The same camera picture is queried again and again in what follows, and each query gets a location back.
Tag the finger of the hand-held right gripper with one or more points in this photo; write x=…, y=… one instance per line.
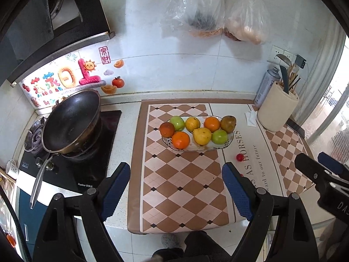
x=331, y=162
x=310, y=167

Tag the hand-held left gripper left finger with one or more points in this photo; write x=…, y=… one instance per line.
x=114, y=193

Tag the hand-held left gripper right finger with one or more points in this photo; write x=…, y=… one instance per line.
x=237, y=191

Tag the green apple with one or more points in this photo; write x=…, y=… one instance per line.
x=176, y=122
x=219, y=136

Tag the floral oval plate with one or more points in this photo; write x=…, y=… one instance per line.
x=190, y=146

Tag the yellow lemon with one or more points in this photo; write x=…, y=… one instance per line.
x=202, y=135

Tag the brown green pear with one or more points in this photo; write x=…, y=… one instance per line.
x=228, y=123

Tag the orange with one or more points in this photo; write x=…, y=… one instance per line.
x=212, y=124
x=180, y=139

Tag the yellow orange citrus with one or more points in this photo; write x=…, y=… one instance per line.
x=192, y=123

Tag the dark red fruit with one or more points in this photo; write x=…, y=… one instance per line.
x=167, y=129

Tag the person's right forearm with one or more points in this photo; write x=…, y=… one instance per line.
x=335, y=240

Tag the black gas stove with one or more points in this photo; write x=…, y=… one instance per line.
x=106, y=152

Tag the black phone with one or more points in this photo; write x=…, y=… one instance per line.
x=295, y=128

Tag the checkered table mat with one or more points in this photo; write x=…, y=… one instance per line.
x=177, y=191

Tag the person's dark clothing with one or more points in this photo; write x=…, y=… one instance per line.
x=201, y=245

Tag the cream utensil holder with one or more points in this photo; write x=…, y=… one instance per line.
x=276, y=109

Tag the grey slipper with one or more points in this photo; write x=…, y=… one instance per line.
x=170, y=240

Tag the white tissue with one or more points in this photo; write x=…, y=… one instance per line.
x=250, y=118

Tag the frosted glass sliding door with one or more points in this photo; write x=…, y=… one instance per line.
x=327, y=87

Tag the black wok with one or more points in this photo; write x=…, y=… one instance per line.
x=71, y=120

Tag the grey spray can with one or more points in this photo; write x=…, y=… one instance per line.
x=265, y=87

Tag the bundle of chopsticks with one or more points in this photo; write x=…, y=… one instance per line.
x=294, y=76

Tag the white cup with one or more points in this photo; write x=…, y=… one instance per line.
x=12, y=169

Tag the black charger plug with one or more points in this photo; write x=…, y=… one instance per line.
x=300, y=61

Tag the cluttered side shelf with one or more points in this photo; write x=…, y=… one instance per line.
x=6, y=196

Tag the metal spoon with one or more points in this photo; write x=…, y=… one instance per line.
x=283, y=58

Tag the orange round object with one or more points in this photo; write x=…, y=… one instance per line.
x=11, y=240

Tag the plastic bag with eggs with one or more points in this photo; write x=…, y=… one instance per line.
x=248, y=24

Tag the black range hood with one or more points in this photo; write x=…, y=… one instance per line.
x=32, y=32

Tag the plastic bag with dark contents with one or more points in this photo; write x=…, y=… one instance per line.
x=199, y=8

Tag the gold ingot wall sticker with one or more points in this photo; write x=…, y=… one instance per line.
x=108, y=89

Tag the red apple wall sticker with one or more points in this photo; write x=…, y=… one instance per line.
x=118, y=82

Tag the white wall outlet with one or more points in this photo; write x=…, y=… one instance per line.
x=283, y=53

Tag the cloud wall sticker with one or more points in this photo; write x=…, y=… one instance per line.
x=108, y=72

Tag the colourful letter wall sticker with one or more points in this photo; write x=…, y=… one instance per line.
x=68, y=77

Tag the small orange wall sticker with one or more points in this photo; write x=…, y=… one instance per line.
x=119, y=63

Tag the red stamp wall sticker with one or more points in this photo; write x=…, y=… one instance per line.
x=104, y=55

